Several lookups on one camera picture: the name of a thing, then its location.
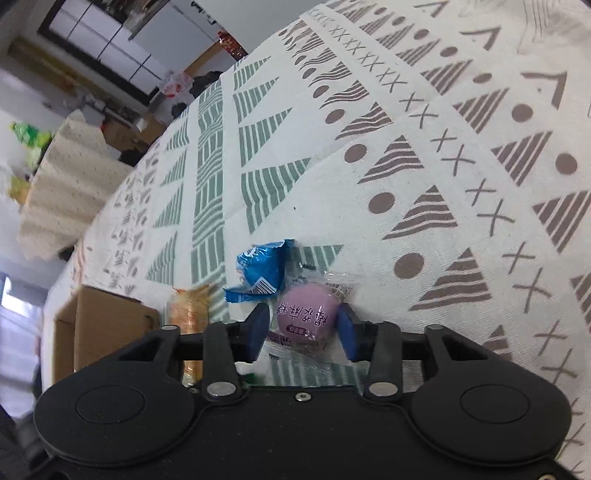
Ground window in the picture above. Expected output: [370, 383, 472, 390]
[0, 272, 28, 324]

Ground purple round snack packet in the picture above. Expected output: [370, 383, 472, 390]
[265, 272, 356, 356]

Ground pink white plastic bag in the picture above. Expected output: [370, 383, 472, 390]
[159, 71, 195, 99]

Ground cluttered shelf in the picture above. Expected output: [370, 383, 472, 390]
[97, 0, 171, 40]

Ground table with dotted cloth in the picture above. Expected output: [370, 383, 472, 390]
[17, 111, 134, 261]

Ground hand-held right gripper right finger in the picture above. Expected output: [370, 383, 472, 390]
[336, 305, 502, 400]

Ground yellow bottle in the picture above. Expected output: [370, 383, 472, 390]
[9, 178, 32, 205]

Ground stacked cardboard boxes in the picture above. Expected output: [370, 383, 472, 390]
[102, 115, 162, 153]

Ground long orange cracker packet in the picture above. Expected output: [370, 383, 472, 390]
[166, 284, 213, 384]

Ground blue crumpled snack packet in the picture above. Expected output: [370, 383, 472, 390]
[224, 239, 298, 304]

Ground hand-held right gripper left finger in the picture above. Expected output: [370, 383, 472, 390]
[95, 303, 271, 400]

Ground dark framed glass door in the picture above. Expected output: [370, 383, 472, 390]
[37, 0, 167, 100]

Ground red hanging decoration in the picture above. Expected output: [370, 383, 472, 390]
[217, 30, 247, 61]

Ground brown cardboard box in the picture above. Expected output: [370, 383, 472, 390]
[52, 285, 161, 386]

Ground black bag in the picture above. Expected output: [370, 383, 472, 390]
[190, 70, 225, 97]

